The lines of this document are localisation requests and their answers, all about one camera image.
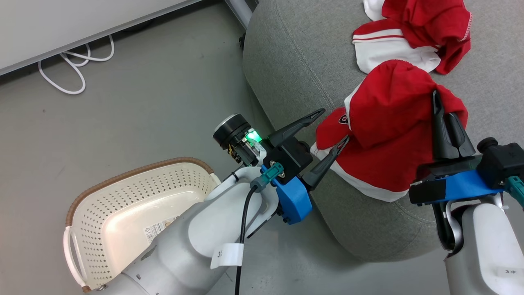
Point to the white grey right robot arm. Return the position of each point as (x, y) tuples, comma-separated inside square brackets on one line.
[(487, 246)]

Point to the red garment white trim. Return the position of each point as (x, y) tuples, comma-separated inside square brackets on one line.
[(389, 123)]

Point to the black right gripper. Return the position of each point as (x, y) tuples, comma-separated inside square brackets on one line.
[(428, 192)]

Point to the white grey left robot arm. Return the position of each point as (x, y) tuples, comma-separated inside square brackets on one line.
[(192, 241)]

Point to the left wrist camera blue mount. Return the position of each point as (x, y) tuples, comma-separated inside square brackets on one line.
[(290, 164)]

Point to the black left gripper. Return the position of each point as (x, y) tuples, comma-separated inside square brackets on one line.
[(233, 133)]

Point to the red and white garment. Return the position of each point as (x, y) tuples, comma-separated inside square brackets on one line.
[(425, 20)]

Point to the grey partition post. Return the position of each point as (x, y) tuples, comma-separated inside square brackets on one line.
[(241, 12)]

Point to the grey fabric ottoman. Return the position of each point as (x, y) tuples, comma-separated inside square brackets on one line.
[(294, 61)]

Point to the cream perforated laundry basket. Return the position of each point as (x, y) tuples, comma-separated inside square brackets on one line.
[(135, 205)]

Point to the black caster wheel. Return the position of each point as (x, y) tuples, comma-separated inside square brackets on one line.
[(242, 41)]

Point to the white partition panel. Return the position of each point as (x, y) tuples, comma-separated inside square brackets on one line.
[(61, 24)]

